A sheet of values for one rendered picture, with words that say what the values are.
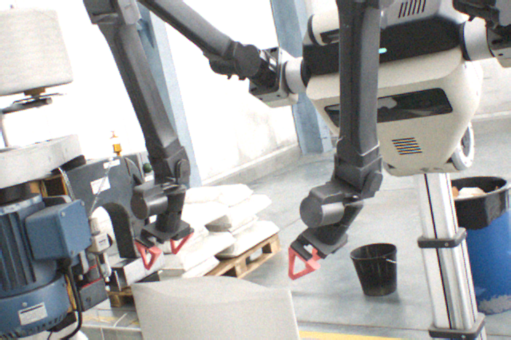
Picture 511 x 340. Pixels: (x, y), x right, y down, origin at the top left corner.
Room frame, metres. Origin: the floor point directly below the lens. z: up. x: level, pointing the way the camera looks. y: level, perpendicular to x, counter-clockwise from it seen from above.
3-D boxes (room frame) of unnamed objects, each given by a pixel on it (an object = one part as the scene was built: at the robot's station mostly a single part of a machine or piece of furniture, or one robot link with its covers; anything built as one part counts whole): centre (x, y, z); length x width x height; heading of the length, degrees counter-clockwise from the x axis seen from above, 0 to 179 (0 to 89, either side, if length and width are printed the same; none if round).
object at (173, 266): (4.43, 0.62, 0.32); 0.66 x 0.43 x 0.15; 147
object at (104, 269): (1.44, 0.41, 1.11); 0.03 x 0.03 x 0.06
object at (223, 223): (4.93, 0.29, 0.44); 0.68 x 0.44 x 0.15; 145
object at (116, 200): (1.64, 0.50, 1.21); 0.30 x 0.25 x 0.30; 55
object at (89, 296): (1.46, 0.47, 1.04); 0.08 x 0.06 x 0.05; 145
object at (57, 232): (1.16, 0.39, 1.25); 0.10 x 0.08 x 0.12; 170
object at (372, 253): (3.74, -0.59, 0.13); 0.30 x 0.30 x 0.26
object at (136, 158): (1.69, 0.33, 1.29); 0.08 x 0.05 x 0.09; 55
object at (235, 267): (4.79, 0.63, 0.07); 1.20 x 0.82 x 0.14; 147
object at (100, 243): (1.45, 0.41, 1.14); 0.05 x 0.04 x 0.16; 145
